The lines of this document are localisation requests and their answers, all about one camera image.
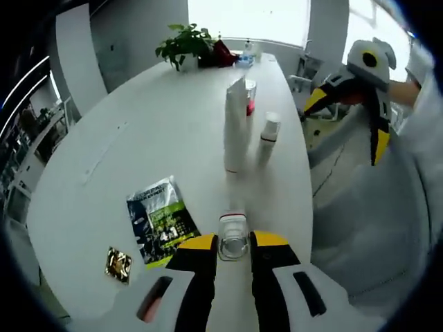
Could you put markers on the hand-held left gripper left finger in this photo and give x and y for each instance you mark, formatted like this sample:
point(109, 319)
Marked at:
point(194, 287)

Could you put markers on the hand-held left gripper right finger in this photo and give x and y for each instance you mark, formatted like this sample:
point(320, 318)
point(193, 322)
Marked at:
point(273, 287)

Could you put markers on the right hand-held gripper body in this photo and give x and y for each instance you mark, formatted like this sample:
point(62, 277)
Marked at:
point(377, 69)

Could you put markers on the small white skincare bottle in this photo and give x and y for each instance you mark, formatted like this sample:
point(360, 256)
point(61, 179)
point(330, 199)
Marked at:
point(268, 141)
point(233, 238)

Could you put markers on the green black skincare packet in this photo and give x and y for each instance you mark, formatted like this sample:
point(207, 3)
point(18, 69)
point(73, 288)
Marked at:
point(162, 221)

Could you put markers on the gold foil skincare sachet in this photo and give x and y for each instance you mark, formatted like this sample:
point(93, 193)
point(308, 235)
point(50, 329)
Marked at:
point(118, 265)

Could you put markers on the white skincare tube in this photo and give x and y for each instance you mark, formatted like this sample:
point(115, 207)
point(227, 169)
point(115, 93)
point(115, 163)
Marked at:
point(237, 131)

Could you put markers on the clear pump bottle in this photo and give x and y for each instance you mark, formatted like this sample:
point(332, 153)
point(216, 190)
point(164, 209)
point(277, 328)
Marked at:
point(248, 48)

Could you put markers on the person's right hand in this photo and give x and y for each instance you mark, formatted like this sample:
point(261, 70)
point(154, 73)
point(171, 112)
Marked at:
point(405, 91)

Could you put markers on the person's left hand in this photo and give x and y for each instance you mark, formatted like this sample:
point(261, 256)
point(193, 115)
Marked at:
point(149, 309)

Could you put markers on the white chair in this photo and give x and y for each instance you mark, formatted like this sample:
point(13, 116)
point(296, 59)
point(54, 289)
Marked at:
point(304, 79)

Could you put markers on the blue crumpled item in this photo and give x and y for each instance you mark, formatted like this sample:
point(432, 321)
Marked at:
point(245, 63)

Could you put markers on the grey mesh chair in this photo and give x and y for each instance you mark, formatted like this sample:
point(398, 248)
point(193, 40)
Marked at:
point(363, 224)

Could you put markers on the red bag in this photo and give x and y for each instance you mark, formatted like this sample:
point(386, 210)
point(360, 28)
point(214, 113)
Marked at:
point(221, 55)

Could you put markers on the green potted plant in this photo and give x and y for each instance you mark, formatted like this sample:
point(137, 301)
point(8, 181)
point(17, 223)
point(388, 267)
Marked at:
point(183, 45)

